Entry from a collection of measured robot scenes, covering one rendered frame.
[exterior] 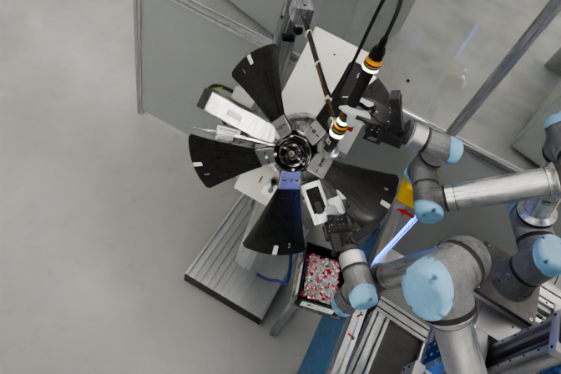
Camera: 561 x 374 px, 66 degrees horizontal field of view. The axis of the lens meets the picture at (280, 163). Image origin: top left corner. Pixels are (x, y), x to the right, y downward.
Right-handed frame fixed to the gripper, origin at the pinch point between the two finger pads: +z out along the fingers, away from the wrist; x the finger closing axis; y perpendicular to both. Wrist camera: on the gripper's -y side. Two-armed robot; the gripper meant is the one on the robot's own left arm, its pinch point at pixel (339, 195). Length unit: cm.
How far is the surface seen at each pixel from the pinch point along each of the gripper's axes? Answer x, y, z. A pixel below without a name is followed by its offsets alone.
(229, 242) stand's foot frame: 107, 27, 42
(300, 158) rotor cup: -6.3, 11.4, 11.0
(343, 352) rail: 32, 1, -39
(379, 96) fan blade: -24.2, -12.1, 19.1
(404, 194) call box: 17.9, -32.9, 9.3
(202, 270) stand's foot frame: 105, 43, 26
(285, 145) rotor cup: -7.7, 15.9, 15.3
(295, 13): -20, 4, 69
